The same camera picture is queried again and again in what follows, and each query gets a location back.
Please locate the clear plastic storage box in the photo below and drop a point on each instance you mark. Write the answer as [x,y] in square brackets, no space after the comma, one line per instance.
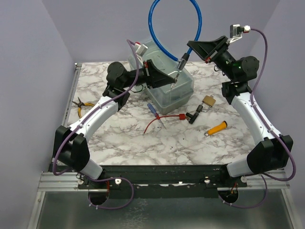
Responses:
[171,96]

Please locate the aluminium frame rail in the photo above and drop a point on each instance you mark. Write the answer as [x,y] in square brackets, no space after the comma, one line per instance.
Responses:
[66,202]

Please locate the red cable lock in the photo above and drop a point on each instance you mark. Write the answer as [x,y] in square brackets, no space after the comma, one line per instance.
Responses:
[179,116]

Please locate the small silver key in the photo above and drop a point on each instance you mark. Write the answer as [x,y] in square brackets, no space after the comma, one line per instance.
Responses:
[175,81]

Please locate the blue cable lock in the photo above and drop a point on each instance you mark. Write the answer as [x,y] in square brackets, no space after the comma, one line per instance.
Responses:
[184,59]

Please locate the black cylinder lock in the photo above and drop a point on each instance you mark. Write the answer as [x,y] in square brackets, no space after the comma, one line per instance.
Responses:
[192,117]

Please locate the yellow handled pliers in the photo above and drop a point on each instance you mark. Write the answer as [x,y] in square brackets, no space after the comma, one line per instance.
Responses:
[80,104]

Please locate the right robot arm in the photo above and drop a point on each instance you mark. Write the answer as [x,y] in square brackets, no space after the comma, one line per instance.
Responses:
[272,149]

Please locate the blue handled screwdriver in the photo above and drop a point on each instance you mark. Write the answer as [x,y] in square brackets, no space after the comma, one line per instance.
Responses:
[154,112]

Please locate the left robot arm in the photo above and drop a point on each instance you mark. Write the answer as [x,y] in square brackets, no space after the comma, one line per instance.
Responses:
[71,143]

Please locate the orange handled tool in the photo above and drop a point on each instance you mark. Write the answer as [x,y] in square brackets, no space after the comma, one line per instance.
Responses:
[216,129]

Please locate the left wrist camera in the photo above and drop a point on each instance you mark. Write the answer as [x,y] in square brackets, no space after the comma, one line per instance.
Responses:
[140,49]

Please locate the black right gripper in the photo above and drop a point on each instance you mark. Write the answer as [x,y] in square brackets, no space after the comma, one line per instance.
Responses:
[210,50]

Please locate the brass padlock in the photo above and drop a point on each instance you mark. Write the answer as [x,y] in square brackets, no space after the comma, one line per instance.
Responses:
[208,102]

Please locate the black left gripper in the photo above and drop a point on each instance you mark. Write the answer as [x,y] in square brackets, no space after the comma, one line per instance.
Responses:
[154,77]

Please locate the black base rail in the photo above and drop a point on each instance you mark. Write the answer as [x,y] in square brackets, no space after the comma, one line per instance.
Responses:
[187,181]

